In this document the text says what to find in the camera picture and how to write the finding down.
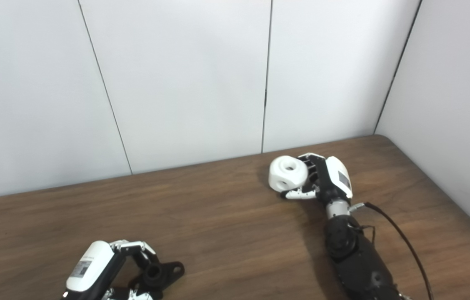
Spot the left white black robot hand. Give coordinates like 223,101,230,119
61,240,160,300

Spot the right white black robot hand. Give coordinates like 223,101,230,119
281,153,353,205

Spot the white plastic block with holes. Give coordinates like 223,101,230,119
268,155,309,193

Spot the black flanged holder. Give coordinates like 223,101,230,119
133,260,185,294

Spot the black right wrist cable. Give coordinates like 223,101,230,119
350,202,435,300

